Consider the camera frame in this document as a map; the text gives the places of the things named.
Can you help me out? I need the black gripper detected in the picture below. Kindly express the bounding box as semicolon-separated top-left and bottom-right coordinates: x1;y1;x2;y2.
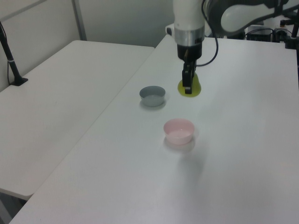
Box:
176;42;203;95

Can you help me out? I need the green pear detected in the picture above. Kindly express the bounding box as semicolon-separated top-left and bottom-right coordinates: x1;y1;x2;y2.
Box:
177;73;202;98

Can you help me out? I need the grey bowl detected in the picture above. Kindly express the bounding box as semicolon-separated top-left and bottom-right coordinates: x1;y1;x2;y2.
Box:
139;85;166;107

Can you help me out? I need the pink bowl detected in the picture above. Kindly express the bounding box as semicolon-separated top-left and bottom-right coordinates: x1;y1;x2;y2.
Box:
163;118;195;145

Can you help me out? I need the black electronics box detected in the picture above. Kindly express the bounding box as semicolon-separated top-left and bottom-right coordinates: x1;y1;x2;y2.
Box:
244;24;285;43

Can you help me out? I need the white side table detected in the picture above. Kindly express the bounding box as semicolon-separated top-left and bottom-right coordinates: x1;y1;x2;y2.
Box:
0;40;156;197

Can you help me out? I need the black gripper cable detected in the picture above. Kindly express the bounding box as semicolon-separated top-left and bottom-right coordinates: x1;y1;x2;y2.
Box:
195;0;220;67

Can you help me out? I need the black clamp mount with pole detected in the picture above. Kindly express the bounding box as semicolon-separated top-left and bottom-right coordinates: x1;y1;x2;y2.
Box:
279;16;299;50

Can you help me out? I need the grey metal partition post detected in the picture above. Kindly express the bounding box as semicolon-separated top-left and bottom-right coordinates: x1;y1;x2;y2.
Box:
71;0;88;42

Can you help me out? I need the black camera stand pole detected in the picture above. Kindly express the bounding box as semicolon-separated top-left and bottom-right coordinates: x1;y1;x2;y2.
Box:
0;20;29;87

